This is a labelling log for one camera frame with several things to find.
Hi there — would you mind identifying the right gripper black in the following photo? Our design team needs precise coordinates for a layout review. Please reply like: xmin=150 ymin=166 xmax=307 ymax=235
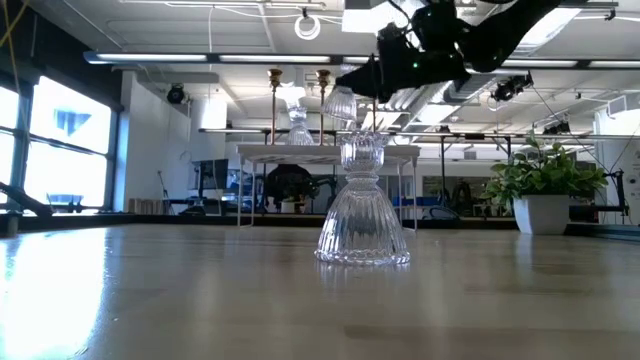
xmin=334 ymin=22 xmax=437 ymax=104

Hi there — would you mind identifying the clear ribbed glass candle holder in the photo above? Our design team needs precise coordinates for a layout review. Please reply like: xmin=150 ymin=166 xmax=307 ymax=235
xmin=284 ymin=103 xmax=316 ymax=147
xmin=321 ymin=84 xmax=359 ymax=123
xmin=313 ymin=130 xmax=412 ymax=266

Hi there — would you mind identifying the tall gold candlestick holder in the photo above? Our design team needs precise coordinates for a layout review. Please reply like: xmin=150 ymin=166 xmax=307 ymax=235
xmin=314 ymin=68 xmax=332 ymax=146
xmin=266 ymin=67 xmax=284 ymax=146

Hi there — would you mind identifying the white lattice shelf rack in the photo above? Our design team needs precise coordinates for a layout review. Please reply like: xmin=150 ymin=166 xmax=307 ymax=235
xmin=234 ymin=143 xmax=422 ymax=232

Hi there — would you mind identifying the black computer monitor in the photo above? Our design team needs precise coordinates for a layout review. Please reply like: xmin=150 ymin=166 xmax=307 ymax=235
xmin=192 ymin=158 xmax=230 ymax=191

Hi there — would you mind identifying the green potted plant white pot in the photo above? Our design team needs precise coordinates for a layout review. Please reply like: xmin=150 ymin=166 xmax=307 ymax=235
xmin=480 ymin=130 xmax=610 ymax=236

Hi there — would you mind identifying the white coiled cable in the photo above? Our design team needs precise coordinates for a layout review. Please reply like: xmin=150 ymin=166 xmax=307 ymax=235
xmin=293 ymin=13 xmax=322 ymax=42

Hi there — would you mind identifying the black overhead mounted camera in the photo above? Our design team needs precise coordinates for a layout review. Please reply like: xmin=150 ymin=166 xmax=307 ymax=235
xmin=489 ymin=72 xmax=535 ymax=104

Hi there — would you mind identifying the black round wall speaker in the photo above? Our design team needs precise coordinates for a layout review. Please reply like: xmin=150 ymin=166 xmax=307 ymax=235
xmin=166 ymin=82 xmax=187 ymax=105

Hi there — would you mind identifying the black aluminium table frame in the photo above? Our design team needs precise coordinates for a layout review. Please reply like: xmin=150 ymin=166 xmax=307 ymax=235
xmin=0 ymin=180 xmax=640 ymax=242

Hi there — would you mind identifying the large glass window wall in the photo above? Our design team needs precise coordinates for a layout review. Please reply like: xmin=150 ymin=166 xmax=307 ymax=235
xmin=0 ymin=74 xmax=121 ymax=214

